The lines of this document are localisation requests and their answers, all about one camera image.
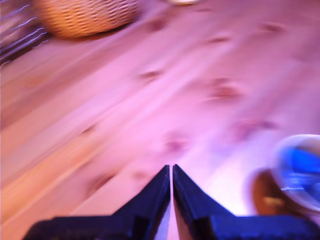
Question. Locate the blue coffee capsule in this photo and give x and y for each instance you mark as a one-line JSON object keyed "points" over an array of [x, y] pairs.
{"points": [[303, 165]]}

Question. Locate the dark printed coffee mug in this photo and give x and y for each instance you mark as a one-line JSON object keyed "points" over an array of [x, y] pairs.
{"points": [[280, 170]]}

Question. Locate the round brown coaster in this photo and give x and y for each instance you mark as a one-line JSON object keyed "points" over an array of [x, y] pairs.
{"points": [[265, 195]]}

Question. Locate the woven wicker basket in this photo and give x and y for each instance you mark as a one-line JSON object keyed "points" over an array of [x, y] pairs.
{"points": [[87, 17]]}

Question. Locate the small white round camera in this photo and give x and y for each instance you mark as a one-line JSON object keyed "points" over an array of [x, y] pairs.
{"points": [[183, 2]]}

